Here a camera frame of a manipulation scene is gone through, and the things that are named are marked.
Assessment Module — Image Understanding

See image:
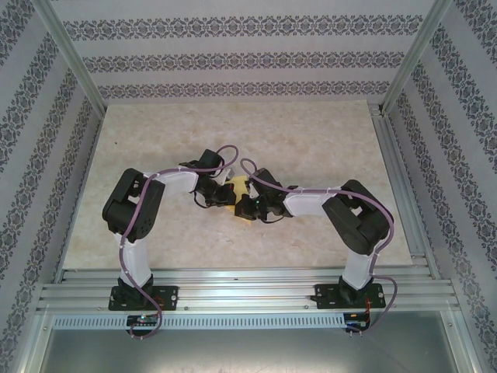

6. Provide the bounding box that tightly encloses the grey sheet metal panel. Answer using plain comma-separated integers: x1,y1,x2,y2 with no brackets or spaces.
15,310,485,373

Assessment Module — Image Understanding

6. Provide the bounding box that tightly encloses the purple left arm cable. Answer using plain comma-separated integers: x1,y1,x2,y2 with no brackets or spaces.
118,143,242,341

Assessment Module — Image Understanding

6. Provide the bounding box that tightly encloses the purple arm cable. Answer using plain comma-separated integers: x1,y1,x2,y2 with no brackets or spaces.
118,143,242,341
240,157,399,337

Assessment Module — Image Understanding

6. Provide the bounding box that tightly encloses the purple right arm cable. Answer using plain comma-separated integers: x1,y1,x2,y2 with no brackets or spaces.
240,157,399,337

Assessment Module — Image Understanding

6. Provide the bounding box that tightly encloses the aluminium mounting rail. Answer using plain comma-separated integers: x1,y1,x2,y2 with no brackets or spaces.
36,267,462,312

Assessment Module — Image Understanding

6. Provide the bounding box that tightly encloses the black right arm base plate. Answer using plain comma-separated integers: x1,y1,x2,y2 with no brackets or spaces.
314,283,388,311

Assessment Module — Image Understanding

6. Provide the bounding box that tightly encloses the slotted grey cable duct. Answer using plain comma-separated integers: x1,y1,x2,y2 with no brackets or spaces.
51,312,348,331

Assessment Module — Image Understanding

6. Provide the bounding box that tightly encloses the aluminium side rail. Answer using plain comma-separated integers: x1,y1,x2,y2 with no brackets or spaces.
367,101,443,281

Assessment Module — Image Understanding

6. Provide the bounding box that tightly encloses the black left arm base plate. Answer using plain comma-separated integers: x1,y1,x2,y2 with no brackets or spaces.
108,284,180,312

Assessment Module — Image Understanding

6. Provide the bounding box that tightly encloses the aluminium frame post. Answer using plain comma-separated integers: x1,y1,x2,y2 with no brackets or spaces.
379,0,454,117
33,0,109,114

